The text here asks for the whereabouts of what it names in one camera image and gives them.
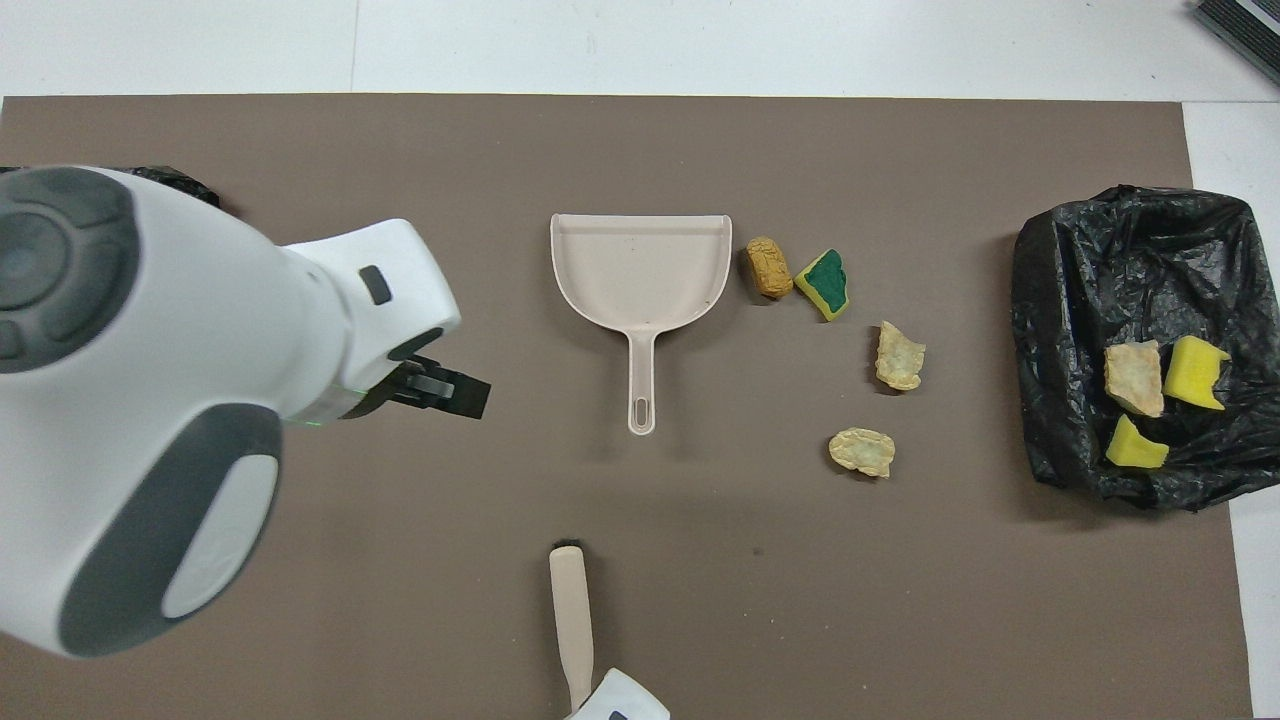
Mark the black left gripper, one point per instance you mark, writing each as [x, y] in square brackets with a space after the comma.
[415, 385]

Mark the beige plastic dustpan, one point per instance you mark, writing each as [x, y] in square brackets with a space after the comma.
[640, 270]

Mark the beige hand brush black bristles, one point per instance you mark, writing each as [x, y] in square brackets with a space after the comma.
[572, 620]

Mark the golden brown bread roll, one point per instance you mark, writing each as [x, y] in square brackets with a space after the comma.
[768, 267]

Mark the green and yellow sponge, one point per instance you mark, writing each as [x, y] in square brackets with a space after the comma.
[825, 284]

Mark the pale ragged bread chunk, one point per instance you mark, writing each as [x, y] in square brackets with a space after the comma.
[900, 355]

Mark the pale layered bread chunk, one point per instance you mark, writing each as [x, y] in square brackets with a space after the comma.
[1135, 378]

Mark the small yellow sponge wedge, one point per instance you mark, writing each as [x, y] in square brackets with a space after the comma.
[1135, 445]

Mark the large notched yellow sponge piece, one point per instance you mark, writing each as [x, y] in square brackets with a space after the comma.
[1195, 373]

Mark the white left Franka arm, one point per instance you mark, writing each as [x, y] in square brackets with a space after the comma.
[200, 330]

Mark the black bagged bin pink spot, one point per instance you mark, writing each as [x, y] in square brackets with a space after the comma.
[190, 185]

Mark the black bag-lined open bin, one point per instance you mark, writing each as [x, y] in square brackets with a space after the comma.
[1100, 270]

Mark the brown table mat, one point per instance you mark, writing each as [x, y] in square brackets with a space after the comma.
[700, 560]

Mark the dark ribbed panel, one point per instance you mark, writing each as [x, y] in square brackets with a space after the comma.
[1250, 25]

